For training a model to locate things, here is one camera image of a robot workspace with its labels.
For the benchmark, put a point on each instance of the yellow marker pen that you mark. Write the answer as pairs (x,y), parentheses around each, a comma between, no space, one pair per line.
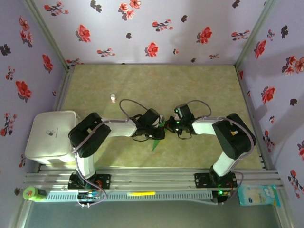
(141,193)

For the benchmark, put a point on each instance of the small white bottle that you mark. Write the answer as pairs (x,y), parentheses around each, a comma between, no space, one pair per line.
(113,97)

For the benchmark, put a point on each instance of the aluminium frame rail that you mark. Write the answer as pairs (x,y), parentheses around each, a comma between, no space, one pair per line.
(152,178)

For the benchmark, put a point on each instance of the small electronics board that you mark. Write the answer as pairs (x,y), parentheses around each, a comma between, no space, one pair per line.
(88,197)
(221,196)

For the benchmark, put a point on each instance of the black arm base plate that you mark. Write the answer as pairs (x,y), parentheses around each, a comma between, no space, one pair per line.
(104,181)
(200,180)

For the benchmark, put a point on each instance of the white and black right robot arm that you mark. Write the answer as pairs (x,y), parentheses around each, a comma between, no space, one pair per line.
(232,135)

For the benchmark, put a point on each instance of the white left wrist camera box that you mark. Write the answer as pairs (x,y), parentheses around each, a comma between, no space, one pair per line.
(161,120)

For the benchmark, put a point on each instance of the blue wet wipes packet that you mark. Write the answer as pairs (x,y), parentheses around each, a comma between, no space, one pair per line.
(259,196)

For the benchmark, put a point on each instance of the green cloth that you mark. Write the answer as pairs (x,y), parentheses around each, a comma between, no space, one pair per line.
(155,143)

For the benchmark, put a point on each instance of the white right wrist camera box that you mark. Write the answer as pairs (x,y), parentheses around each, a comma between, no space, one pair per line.
(177,116)

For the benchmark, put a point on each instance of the aluminium corner post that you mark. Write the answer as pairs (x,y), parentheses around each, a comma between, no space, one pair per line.
(255,33)
(47,33)

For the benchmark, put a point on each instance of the aluminium side rail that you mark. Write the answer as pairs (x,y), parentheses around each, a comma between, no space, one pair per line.
(64,88)
(245,90)

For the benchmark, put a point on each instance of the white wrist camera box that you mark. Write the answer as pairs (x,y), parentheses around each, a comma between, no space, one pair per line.
(161,120)
(177,116)

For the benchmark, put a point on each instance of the white storage case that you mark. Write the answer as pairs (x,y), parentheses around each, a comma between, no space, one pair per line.
(47,142)

